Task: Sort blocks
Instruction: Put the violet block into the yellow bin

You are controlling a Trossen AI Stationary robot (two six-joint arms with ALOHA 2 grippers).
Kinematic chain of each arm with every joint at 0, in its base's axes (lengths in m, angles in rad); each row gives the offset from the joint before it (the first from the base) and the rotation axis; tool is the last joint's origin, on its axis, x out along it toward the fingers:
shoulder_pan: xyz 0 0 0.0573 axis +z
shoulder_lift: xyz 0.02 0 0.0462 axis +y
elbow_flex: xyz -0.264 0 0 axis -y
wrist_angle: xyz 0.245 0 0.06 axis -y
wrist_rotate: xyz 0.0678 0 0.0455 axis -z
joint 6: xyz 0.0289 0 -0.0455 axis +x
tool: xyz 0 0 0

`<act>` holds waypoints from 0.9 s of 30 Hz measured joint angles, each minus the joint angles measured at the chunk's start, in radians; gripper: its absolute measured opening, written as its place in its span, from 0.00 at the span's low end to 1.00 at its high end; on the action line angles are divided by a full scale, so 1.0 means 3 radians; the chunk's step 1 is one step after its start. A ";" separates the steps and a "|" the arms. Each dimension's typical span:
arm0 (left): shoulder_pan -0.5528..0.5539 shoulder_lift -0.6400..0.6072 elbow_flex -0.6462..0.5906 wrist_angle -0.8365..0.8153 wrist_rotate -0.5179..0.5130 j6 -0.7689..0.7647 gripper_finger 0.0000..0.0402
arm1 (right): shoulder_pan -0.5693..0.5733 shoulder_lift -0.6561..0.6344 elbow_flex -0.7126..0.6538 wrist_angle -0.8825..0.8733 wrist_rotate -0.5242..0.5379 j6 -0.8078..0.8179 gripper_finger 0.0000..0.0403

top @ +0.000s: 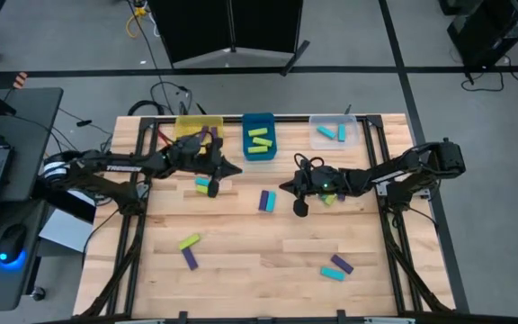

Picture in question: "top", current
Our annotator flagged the white flat box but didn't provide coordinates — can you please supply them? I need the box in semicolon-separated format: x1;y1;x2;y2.
38;209;96;253

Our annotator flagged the yellow cable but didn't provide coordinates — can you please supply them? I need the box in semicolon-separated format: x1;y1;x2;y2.
126;4;148;40

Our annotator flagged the black equipment cabinet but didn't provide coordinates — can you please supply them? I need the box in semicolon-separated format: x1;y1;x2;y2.
438;0;518;69

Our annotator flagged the black computer mouse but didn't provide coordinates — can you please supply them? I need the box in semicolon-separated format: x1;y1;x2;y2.
0;223;28;266

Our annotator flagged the black folding partition screen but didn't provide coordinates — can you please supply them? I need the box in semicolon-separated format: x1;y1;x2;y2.
147;0;312;77

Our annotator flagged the blue plastic bin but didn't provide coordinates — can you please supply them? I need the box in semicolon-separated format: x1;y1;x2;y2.
241;112;279;162

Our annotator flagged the clear plastic bin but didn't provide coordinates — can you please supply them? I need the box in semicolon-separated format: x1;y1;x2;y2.
308;113;360;151

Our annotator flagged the black side desk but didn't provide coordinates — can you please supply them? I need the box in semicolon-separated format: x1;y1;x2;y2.
0;86;66;312

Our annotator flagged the black aluminium table frame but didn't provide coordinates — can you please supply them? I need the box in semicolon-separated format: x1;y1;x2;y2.
76;114;456;324

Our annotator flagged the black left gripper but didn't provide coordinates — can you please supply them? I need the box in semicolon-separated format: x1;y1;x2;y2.
190;136;244;181

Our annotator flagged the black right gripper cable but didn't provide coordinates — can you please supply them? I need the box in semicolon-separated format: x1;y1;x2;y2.
293;151;327;171

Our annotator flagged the black floor cable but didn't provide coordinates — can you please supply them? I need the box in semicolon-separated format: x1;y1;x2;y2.
460;56;518;94
127;99;166;117
126;0;174;116
149;80;193;116

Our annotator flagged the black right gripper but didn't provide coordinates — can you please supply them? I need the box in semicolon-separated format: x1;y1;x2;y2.
279;166;337;199

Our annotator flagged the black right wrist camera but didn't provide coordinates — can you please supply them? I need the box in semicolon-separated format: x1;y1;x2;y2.
292;197;310;219

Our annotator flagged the yellow translucent plastic bin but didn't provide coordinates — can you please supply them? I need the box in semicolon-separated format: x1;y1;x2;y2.
174;115;225;157

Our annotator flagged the black flat panel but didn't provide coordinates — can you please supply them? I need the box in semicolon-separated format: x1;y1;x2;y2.
31;177;98;225

